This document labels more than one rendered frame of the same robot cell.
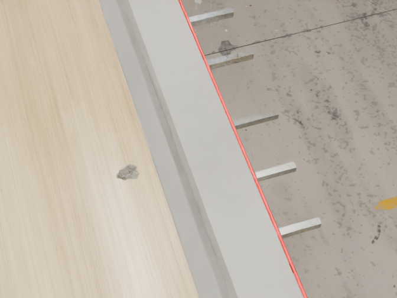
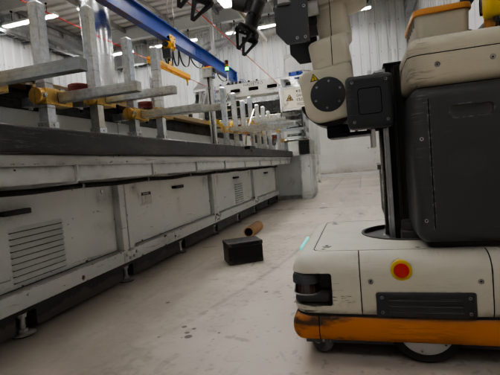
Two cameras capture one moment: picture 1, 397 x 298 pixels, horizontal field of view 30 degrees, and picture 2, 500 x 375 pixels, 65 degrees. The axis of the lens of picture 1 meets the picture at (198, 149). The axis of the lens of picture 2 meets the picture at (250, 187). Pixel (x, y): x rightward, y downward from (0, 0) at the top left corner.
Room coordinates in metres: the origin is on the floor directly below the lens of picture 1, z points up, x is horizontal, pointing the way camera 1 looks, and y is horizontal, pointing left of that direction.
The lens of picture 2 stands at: (-1.20, -1.89, 0.53)
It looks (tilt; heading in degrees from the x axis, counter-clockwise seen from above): 3 degrees down; 33
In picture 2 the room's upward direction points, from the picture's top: 5 degrees counter-clockwise
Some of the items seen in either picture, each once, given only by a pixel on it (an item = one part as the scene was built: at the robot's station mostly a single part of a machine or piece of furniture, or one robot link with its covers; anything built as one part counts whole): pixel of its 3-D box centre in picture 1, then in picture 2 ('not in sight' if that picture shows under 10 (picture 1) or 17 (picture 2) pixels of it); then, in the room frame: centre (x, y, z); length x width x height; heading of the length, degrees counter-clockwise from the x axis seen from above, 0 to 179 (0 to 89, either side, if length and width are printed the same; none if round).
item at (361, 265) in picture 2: not in sight; (409, 268); (0.11, -1.62, 0.16); 0.67 x 0.64 x 0.25; 107
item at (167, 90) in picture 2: not in sight; (123, 97); (-0.18, -0.68, 0.83); 0.43 x 0.03 x 0.04; 107
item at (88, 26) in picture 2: not in sight; (92, 70); (-0.24, -0.60, 0.94); 0.04 x 0.04 x 0.48; 17
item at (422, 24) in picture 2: not in sight; (435, 38); (0.14, -1.73, 0.87); 0.23 x 0.15 x 0.11; 17
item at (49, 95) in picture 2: not in sight; (50, 98); (-0.46, -0.67, 0.80); 0.14 x 0.06 x 0.05; 17
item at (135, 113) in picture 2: not in sight; (135, 114); (0.02, -0.52, 0.80); 0.14 x 0.06 x 0.05; 17
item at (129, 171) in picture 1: (127, 171); not in sight; (1.49, 0.27, 0.91); 0.09 x 0.07 x 0.02; 100
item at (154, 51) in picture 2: not in sight; (158, 95); (0.23, -0.45, 0.92); 0.04 x 0.04 x 0.48; 17
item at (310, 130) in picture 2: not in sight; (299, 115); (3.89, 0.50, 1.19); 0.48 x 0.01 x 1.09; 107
